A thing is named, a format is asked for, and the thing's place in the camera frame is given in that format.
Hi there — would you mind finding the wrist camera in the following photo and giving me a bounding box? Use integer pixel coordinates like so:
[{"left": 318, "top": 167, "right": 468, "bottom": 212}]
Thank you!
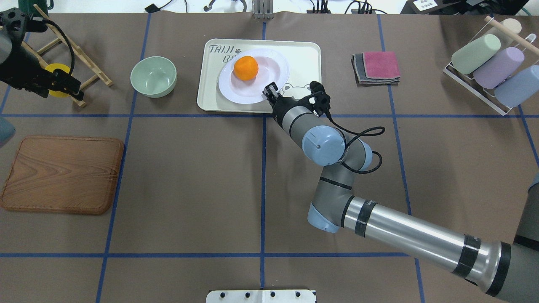
[
  {"left": 298, "top": 81, "right": 331, "bottom": 117},
  {"left": 0, "top": 8, "right": 48, "bottom": 34}
]

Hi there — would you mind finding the aluminium frame post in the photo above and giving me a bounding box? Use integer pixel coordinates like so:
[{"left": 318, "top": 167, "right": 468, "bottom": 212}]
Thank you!
[{"left": 252, "top": 0, "right": 275, "bottom": 20}]

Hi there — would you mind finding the wooden cutting board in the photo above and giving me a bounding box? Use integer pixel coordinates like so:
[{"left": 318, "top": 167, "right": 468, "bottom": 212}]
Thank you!
[{"left": 1, "top": 136, "right": 124, "bottom": 215}]

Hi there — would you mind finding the green bowl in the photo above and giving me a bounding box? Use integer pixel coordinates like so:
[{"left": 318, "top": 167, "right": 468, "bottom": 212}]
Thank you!
[{"left": 130, "top": 56, "right": 177, "bottom": 98}]

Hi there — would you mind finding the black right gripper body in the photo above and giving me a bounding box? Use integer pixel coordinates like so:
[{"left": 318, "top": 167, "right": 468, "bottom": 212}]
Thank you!
[{"left": 269, "top": 96, "right": 295, "bottom": 125}]

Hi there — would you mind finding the pink cloth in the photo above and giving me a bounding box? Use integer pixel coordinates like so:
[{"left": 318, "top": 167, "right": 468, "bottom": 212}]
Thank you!
[{"left": 362, "top": 51, "right": 400, "bottom": 80}]

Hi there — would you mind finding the small black sensor device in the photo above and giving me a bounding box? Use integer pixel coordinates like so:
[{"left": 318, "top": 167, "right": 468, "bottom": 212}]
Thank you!
[{"left": 144, "top": 4, "right": 160, "bottom": 13}]

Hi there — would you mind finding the wooden drying rack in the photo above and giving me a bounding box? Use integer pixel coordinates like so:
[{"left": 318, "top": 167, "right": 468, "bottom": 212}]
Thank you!
[{"left": 22, "top": 17, "right": 113, "bottom": 93}]

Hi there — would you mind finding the grey cloth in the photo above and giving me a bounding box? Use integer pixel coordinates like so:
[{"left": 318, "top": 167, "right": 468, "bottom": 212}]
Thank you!
[{"left": 352, "top": 52, "right": 401, "bottom": 85}]

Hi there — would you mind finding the beige cup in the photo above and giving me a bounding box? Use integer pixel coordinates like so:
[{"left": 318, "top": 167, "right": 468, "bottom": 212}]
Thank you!
[{"left": 500, "top": 19, "right": 522, "bottom": 35}]

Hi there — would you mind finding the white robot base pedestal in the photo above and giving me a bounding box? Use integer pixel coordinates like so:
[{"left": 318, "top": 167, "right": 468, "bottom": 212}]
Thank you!
[{"left": 205, "top": 289, "right": 318, "bottom": 303}]

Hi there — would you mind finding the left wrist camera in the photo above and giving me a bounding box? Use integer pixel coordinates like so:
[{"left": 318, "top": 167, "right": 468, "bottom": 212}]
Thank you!
[{"left": 0, "top": 8, "right": 48, "bottom": 34}]

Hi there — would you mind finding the dark green cup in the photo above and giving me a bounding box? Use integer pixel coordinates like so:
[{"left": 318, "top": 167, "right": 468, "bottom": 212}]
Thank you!
[{"left": 18, "top": 0, "right": 54, "bottom": 19}]

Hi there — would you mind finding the purple cup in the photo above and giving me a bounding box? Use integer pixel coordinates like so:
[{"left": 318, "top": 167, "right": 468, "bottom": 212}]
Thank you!
[{"left": 473, "top": 47, "right": 524, "bottom": 89}]

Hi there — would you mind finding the white cup rack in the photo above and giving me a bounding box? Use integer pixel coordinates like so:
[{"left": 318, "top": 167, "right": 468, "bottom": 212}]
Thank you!
[{"left": 443, "top": 16, "right": 539, "bottom": 115}]

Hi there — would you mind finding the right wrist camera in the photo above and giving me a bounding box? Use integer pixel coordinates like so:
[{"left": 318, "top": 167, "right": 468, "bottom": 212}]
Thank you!
[{"left": 298, "top": 81, "right": 331, "bottom": 117}]

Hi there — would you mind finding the white round plate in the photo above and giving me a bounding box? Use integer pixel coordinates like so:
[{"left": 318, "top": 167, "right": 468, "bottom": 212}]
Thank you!
[{"left": 218, "top": 48, "right": 290, "bottom": 105}]

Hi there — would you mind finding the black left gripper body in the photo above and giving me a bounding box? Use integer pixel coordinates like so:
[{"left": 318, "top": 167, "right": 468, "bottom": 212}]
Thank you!
[{"left": 0, "top": 45, "right": 53, "bottom": 91}]

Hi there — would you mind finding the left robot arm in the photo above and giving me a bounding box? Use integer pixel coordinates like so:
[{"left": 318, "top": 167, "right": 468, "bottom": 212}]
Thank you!
[{"left": 0, "top": 29, "right": 83, "bottom": 101}]

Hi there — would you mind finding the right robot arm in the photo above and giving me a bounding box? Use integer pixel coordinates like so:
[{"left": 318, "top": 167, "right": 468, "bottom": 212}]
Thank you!
[{"left": 262, "top": 81, "right": 539, "bottom": 303}]

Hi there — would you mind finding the blue cup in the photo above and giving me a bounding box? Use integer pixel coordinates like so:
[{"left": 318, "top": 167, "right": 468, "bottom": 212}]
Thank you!
[{"left": 494, "top": 65, "right": 539, "bottom": 107}]

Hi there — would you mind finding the yellow cup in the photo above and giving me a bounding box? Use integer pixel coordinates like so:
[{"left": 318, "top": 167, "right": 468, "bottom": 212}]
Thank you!
[{"left": 45, "top": 63, "right": 71, "bottom": 98}]

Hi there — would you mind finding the orange fruit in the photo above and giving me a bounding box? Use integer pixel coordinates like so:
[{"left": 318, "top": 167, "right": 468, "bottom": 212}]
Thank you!
[{"left": 233, "top": 56, "right": 259, "bottom": 81}]

